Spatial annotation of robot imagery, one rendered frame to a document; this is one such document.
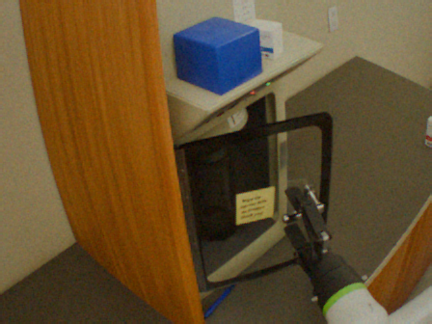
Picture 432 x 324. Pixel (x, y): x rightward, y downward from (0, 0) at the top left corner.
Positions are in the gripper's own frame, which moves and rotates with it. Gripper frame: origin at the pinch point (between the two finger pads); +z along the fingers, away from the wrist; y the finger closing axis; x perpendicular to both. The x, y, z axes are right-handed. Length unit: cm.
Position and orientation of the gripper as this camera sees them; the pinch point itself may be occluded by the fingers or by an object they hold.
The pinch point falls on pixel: (295, 215)
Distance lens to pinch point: 110.3
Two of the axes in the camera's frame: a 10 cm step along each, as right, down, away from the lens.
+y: -0.8, -8.0, -6.0
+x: -9.5, 2.4, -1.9
